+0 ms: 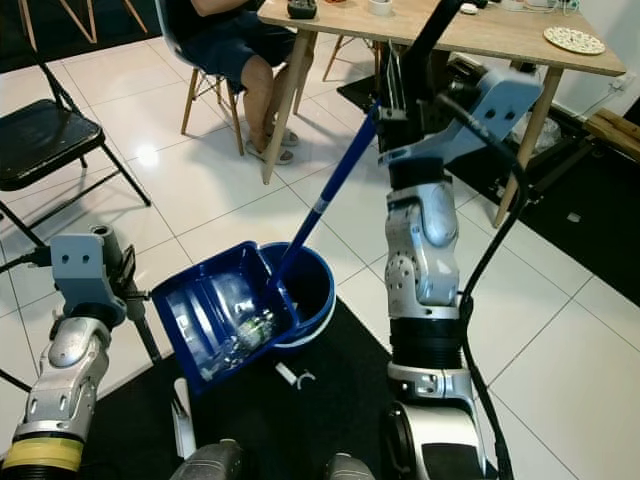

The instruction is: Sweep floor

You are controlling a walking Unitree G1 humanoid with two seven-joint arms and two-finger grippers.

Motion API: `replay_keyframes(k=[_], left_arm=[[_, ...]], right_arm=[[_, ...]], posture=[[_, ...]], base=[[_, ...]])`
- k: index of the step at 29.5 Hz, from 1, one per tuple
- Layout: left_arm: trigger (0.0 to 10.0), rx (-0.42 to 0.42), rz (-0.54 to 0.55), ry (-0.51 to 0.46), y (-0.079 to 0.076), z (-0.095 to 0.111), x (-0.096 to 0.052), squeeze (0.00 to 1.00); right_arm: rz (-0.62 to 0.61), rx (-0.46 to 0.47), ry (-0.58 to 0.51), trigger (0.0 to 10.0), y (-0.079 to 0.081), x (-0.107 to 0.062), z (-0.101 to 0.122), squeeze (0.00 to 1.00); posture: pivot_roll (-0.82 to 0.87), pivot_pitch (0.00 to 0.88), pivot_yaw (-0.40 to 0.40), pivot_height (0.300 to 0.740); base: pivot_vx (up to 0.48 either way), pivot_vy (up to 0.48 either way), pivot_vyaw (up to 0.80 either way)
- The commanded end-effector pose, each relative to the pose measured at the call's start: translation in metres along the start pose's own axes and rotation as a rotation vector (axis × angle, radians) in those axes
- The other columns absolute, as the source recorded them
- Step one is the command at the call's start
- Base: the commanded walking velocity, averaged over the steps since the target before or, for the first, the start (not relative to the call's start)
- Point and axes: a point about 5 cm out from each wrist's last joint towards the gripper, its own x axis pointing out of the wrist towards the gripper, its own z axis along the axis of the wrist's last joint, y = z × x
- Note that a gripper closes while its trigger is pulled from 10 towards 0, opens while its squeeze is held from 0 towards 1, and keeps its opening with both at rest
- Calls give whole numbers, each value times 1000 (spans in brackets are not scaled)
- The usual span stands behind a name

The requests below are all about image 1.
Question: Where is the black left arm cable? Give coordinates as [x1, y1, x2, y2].
[0, 245, 58, 393]

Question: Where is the broom with blue handle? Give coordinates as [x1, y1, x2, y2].
[265, 0, 466, 291]

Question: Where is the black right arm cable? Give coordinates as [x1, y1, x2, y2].
[435, 90, 531, 480]

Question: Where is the clear plastic bottle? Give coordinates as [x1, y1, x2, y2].
[205, 308, 279, 381]

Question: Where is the round woven coaster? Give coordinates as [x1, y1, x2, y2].
[543, 25, 607, 57]

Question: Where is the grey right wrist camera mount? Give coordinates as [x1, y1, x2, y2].
[385, 60, 546, 167]

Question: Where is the grey robot leg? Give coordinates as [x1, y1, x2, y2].
[323, 452, 377, 480]
[168, 438, 246, 480]

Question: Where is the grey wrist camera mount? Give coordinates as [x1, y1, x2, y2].
[50, 225, 129, 326]
[385, 60, 546, 167]

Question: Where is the black folding chair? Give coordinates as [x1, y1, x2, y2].
[0, 55, 153, 241]

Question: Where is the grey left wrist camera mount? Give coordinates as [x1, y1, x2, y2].
[50, 225, 129, 326]

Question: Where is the grey left robot leg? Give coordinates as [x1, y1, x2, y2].
[168, 438, 246, 480]

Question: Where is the long white plastic piece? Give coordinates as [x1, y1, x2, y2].
[170, 378, 198, 461]

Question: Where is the small black table object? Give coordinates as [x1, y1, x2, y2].
[286, 0, 319, 20]

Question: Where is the light wooden table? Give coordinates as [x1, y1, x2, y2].
[257, 0, 627, 227]

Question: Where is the seated person in blue shorts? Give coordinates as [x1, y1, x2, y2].
[160, 0, 301, 167]

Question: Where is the small white plastic object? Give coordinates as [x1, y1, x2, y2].
[278, 365, 317, 392]

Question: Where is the black floor mat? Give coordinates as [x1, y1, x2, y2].
[75, 295, 471, 480]
[335, 75, 640, 281]

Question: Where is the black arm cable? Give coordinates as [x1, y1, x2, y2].
[435, 90, 531, 480]
[0, 245, 58, 393]

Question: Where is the grey right robot leg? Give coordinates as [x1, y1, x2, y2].
[323, 452, 377, 480]

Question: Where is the brown wooden board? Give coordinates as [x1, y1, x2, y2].
[585, 108, 640, 163]

